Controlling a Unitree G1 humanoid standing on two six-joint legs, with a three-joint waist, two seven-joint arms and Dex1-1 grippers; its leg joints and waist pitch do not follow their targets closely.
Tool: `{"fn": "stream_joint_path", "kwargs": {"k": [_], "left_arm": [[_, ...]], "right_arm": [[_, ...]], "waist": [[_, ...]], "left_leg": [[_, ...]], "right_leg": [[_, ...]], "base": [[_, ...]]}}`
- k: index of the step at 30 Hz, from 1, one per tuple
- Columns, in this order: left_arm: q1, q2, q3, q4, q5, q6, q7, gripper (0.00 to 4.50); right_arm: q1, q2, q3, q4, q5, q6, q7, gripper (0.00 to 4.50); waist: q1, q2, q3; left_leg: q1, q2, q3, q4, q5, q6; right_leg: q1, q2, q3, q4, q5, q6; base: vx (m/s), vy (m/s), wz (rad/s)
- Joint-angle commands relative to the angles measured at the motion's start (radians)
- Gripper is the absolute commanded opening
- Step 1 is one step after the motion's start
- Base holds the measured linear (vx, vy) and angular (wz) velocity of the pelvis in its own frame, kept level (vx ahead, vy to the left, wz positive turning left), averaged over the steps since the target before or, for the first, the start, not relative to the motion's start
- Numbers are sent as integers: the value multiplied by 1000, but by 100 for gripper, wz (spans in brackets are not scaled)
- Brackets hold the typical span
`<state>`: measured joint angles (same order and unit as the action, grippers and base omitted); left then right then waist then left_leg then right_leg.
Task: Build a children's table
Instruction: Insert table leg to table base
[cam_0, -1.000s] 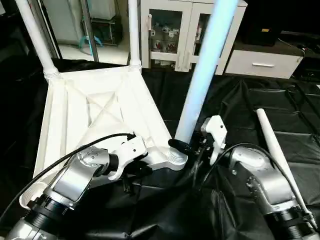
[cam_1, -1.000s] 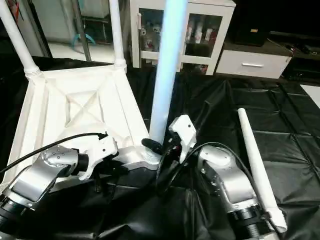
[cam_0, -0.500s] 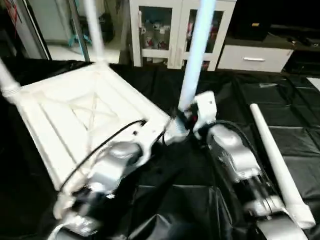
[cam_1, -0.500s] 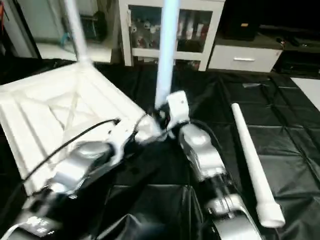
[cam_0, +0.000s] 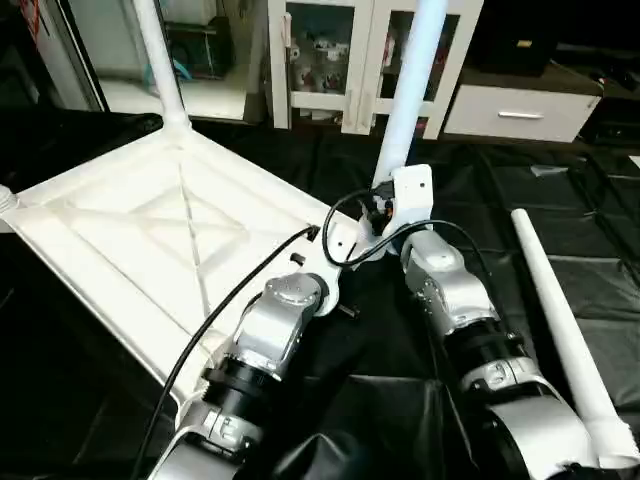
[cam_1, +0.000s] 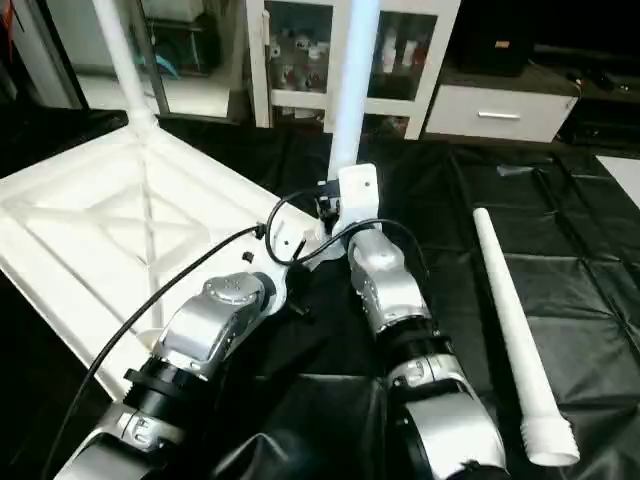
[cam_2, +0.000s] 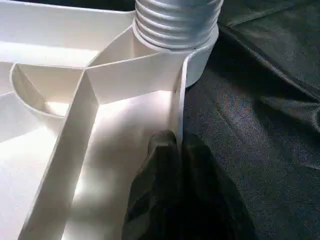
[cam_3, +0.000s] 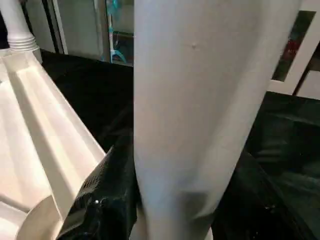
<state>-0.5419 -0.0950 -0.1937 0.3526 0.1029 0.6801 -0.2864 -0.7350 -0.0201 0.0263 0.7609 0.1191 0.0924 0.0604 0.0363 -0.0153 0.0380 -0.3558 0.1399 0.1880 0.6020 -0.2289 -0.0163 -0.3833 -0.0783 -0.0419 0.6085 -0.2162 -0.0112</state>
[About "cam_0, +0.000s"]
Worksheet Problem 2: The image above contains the black box device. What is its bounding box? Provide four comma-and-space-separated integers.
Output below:
474, 0, 563, 77

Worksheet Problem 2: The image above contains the blue plastic stool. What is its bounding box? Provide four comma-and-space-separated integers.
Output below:
168, 58, 199, 89

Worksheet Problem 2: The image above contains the white glass door cabinet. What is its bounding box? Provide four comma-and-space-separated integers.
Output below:
266, 0, 486, 141

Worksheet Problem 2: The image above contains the white drawer unit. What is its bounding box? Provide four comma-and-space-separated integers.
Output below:
441, 84, 606, 145

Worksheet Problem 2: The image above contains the white plastic table top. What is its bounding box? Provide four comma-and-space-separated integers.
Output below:
0, 124, 363, 403

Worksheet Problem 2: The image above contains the grey metal frame post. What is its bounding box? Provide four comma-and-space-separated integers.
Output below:
58, 0, 109, 113

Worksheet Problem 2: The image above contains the white plastic table leg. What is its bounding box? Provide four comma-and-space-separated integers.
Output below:
373, 0, 450, 193
130, 0, 193, 133
509, 207, 640, 471

